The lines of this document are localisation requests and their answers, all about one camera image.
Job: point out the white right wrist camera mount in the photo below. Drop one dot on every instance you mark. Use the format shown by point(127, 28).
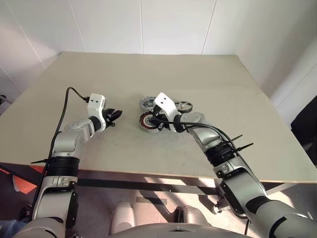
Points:
point(166, 101)

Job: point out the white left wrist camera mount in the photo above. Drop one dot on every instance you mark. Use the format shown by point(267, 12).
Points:
point(97, 101)

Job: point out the dark grey equipment piece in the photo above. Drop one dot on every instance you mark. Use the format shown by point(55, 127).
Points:
point(3, 104)

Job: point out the silver spoked rotor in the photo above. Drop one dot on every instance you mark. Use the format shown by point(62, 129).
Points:
point(183, 106)

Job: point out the grey table foot caster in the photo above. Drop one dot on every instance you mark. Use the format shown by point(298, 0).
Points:
point(217, 208)

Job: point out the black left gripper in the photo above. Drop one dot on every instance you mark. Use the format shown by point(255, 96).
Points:
point(108, 119)

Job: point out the bystander dark shoe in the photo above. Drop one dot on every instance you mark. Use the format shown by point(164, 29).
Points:
point(26, 213)

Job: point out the black zip tie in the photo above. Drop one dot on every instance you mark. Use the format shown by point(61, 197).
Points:
point(40, 161)
point(237, 138)
point(245, 146)

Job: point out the black clothed bystander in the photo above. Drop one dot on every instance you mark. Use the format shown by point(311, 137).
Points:
point(305, 129)

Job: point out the bystander blue jeans leg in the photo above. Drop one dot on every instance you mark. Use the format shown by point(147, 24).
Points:
point(11, 226)

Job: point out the grey robot torso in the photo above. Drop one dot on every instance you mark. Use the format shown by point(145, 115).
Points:
point(173, 231)

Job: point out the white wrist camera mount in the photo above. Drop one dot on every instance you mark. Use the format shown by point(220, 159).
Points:
point(97, 101)
point(166, 101)

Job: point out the beige rounded shape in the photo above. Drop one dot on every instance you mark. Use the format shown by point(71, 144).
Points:
point(194, 215)
point(122, 215)

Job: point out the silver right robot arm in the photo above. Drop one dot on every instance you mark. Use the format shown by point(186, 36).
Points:
point(210, 137)

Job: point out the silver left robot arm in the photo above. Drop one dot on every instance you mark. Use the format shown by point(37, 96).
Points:
point(67, 142)

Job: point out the orange floor object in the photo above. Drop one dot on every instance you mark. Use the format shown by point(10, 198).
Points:
point(27, 189)

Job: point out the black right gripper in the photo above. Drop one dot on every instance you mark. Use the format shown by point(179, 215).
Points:
point(160, 114)

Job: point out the black table frame bar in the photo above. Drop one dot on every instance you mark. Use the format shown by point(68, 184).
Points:
point(123, 184)

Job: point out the grey table leg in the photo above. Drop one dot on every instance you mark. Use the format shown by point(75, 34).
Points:
point(275, 189)

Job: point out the motor housing with copper windings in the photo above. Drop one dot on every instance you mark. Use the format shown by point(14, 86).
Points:
point(144, 126)

